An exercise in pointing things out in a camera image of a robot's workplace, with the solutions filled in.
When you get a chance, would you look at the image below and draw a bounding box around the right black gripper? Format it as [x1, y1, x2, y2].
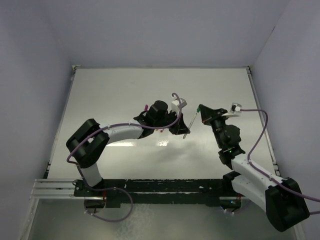
[199, 105, 230, 148]

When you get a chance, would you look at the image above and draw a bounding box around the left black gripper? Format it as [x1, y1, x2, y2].
[154, 110, 190, 136]

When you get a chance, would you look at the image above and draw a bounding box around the green-end marker pen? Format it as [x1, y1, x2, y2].
[182, 110, 198, 139]

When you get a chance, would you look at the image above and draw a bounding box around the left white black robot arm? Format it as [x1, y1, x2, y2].
[66, 98, 190, 196]

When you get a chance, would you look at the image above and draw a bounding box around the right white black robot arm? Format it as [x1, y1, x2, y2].
[198, 103, 311, 232]

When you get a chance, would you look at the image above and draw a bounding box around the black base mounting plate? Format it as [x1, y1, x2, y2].
[72, 179, 243, 211]

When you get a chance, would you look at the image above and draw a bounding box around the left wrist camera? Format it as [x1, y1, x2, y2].
[171, 98, 187, 115]

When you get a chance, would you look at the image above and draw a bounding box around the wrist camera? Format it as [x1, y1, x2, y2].
[222, 102, 242, 118]
[171, 98, 187, 115]

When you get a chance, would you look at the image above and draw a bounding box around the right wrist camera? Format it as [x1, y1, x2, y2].
[222, 102, 242, 118]

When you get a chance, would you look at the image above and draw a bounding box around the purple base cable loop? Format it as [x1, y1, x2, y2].
[83, 187, 134, 222]

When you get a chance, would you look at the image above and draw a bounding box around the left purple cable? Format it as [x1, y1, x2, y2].
[66, 92, 181, 187]

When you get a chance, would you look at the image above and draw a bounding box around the aluminium extrusion rail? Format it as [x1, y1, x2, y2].
[29, 178, 78, 200]

